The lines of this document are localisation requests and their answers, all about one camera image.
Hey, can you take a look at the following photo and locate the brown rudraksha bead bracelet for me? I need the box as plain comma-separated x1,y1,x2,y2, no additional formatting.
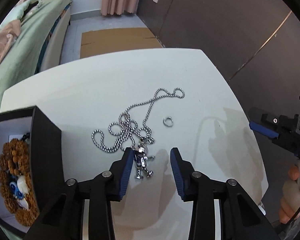
0,138,40,228

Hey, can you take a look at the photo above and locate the person's right hand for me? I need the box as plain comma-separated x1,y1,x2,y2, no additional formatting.
279,161,300,224

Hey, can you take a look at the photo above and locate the pink duck print blanket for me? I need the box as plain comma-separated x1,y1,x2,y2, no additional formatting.
0,20,21,64

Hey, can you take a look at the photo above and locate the blue braided beaded bracelet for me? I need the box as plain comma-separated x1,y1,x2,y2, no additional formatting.
8,174,31,209

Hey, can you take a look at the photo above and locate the flattened brown cardboard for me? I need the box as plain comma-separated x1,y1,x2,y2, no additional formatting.
80,28,162,59

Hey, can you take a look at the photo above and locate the silver chain necklace robot pendant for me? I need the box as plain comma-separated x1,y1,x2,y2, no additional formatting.
91,88,185,180

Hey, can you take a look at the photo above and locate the light green pillow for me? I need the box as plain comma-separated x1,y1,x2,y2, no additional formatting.
1,0,42,28

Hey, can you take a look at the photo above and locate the green bed with sheet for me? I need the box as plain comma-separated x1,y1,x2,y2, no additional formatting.
0,0,73,106

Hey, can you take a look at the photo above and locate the black jewelry box white inside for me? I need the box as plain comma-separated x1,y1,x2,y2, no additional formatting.
0,106,64,239

